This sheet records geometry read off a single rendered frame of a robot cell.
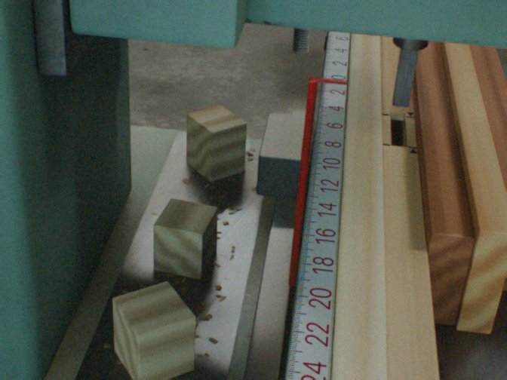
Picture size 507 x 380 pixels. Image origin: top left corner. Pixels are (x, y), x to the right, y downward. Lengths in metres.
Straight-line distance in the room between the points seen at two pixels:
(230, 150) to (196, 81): 2.07
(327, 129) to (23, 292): 0.18
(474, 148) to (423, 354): 0.14
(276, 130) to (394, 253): 0.30
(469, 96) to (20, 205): 0.25
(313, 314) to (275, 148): 0.33
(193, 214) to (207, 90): 2.12
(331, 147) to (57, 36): 0.14
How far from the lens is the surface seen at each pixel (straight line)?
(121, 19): 0.41
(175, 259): 0.57
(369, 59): 0.53
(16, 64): 0.40
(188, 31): 0.40
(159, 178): 0.68
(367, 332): 0.32
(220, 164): 0.68
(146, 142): 0.73
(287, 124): 0.66
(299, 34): 0.52
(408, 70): 0.47
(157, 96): 2.64
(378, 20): 0.43
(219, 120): 0.67
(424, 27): 0.43
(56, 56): 0.42
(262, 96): 2.67
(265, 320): 0.52
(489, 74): 0.53
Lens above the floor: 1.16
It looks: 32 degrees down
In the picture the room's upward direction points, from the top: 4 degrees clockwise
